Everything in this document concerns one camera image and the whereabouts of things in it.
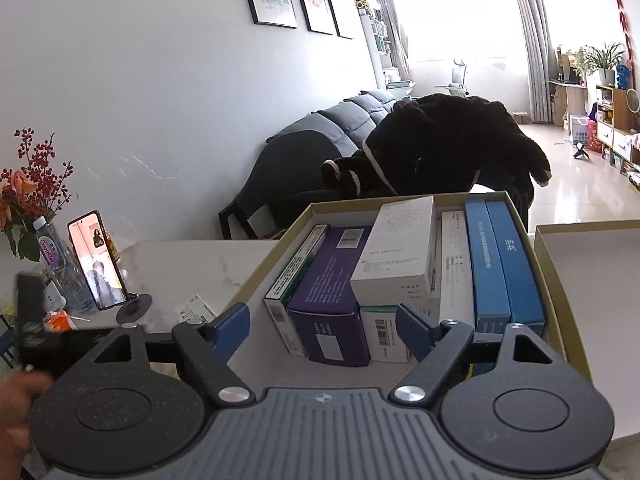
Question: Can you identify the blue miniature chair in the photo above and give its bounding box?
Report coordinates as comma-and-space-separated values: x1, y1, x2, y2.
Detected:
0, 329, 17, 370

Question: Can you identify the purple box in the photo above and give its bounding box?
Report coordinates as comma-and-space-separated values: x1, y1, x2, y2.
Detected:
287, 225, 374, 367

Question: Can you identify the white teal-striped medicine box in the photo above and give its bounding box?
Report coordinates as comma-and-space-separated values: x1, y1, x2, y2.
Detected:
359, 304, 412, 364

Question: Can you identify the red hanging string decoration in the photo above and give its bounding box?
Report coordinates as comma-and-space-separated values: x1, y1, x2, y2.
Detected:
604, 0, 640, 61

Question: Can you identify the long white yellow-ended box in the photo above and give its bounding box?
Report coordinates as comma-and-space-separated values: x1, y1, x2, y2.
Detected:
439, 209, 476, 327

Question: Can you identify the orange flower bouquet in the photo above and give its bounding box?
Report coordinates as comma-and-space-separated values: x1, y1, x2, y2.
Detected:
0, 127, 74, 262

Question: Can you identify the clear water bottle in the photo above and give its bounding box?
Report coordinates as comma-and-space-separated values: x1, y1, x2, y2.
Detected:
32, 216, 83, 312

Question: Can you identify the tan cardboard box lid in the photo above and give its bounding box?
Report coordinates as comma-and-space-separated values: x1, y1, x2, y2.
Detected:
532, 224, 640, 441

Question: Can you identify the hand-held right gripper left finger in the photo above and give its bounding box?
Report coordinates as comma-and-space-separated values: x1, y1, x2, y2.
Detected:
91, 302, 252, 407

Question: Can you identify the white office chair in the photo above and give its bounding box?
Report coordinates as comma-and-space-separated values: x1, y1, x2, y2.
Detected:
432, 57, 474, 99

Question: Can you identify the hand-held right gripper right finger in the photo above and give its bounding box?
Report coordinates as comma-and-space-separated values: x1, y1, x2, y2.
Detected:
389, 302, 554, 405

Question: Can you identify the smartphone with lit screen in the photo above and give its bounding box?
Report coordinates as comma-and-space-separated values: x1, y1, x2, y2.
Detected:
67, 209, 129, 312

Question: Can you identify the grey curtain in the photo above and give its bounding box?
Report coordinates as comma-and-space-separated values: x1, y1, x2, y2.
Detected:
505, 0, 557, 125
372, 0, 408, 68

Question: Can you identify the white marble desktop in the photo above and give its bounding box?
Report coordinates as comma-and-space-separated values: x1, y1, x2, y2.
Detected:
20, 220, 640, 466

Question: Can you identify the slim white green-striped box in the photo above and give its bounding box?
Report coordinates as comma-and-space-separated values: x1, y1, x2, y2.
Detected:
263, 223, 331, 359

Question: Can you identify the grey sofa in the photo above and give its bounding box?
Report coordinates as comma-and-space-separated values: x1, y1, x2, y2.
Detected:
265, 89, 417, 161

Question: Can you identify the white bookshelf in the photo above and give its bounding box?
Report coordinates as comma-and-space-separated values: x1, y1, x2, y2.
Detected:
356, 0, 403, 86

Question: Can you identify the black plush coat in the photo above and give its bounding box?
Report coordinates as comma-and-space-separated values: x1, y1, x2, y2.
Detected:
321, 93, 552, 199

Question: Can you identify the tan cardboard box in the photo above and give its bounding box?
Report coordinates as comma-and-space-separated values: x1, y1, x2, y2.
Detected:
214, 189, 595, 396

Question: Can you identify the wooden storage cabinet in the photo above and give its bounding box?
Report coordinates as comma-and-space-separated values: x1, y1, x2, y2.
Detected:
547, 77, 640, 173

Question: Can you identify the plain white medicine box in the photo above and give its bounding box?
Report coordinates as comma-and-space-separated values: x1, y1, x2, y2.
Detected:
350, 194, 437, 307

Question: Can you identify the orange white tissue pack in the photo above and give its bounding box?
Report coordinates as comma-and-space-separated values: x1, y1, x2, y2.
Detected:
44, 310, 82, 334

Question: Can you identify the person's left hand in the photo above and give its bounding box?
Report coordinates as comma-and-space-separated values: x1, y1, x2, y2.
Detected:
0, 373, 56, 467

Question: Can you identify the blue face mask box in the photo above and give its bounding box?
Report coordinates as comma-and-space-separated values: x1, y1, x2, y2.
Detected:
485, 200, 546, 337
465, 198, 512, 334

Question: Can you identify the white green tablet box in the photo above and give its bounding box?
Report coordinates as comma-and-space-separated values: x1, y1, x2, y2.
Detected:
174, 294, 217, 324

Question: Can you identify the green potted plant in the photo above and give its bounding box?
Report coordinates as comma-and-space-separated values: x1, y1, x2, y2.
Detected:
571, 41, 627, 87

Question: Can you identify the round dark phone stand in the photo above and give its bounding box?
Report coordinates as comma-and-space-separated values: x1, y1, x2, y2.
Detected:
116, 292, 154, 326

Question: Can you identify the dark chair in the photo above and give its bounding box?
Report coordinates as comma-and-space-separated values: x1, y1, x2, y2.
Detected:
218, 129, 362, 241

